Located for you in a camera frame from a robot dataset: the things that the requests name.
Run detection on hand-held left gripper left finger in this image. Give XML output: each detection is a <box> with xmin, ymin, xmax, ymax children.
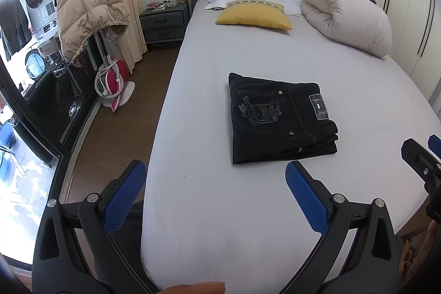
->
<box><xmin>33</xmin><ymin>160</ymin><xmax>161</xmax><ymax>294</ymax></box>

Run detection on person's left hand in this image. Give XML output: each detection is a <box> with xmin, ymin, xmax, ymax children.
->
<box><xmin>162</xmin><ymin>282</ymin><xmax>227</xmax><ymax>294</ymax></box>

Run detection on beige puffer jacket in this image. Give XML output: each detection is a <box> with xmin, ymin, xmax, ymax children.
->
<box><xmin>54</xmin><ymin>0</ymin><xmax>130</xmax><ymax>64</ymax></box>

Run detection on pink garment steamer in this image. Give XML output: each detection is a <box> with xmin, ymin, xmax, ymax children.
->
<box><xmin>95</xmin><ymin>55</ymin><xmax>136</xmax><ymax>113</ymax></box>

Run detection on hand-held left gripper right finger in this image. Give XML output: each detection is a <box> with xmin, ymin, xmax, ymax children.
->
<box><xmin>276</xmin><ymin>160</ymin><xmax>404</xmax><ymax>294</ymax></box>

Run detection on white washing machine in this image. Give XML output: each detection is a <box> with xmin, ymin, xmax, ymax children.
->
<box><xmin>23</xmin><ymin>41</ymin><xmax>61</xmax><ymax>80</ymax></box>

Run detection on black denim pants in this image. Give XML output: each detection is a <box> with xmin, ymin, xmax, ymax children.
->
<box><xmin>228</xmin><ymin>72</ymin><xmax>339</xmax><ymax>165</ymax></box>

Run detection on rolled white duvet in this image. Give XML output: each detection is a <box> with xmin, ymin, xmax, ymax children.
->
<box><xmin>300</xmin><ymin>0</ymin><xmax>392</xmax><ymax>58</ymax></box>

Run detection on yellow pillow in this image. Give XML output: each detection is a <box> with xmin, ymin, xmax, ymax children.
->
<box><xmin>216</xmin><ymin>6</ymin><xmax>293</xmax><ymax>31</ymax></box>

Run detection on blue plastic basin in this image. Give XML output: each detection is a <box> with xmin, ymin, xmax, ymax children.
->
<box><xmin>0</xmin><ymin>123</ymin><xmax>17</xmax><ymax>179</ymax></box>

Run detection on dark hanging clothes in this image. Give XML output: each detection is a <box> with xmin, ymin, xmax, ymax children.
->
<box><xmin>0</xmin><ymin>0</ymin><xmax>33</xmax><ymax>62</ymax></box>

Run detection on beige patterned pillow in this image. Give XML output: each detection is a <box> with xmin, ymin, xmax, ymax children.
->
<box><xmin>225</xmin><ymin>0</ymin><xmax>285</xmax><ymax>11</ymax></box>

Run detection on black sliding glass door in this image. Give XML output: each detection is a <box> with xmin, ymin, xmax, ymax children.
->
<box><xmin>0</xmin><ymin>0</ymin><xmax>107</xmax><ymax>267</ymax></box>

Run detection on grey nightstand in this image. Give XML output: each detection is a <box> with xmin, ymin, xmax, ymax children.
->
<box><xmin>139</xmin><ymin>2</ymin><xmax>191</xmax><ymax>45</ymax></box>

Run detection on bed with white sheet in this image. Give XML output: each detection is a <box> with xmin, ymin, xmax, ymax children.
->
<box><xmin>139</xmin><ymin>0</ymin><xmax>441</xmax><ymax>294</ymax></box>

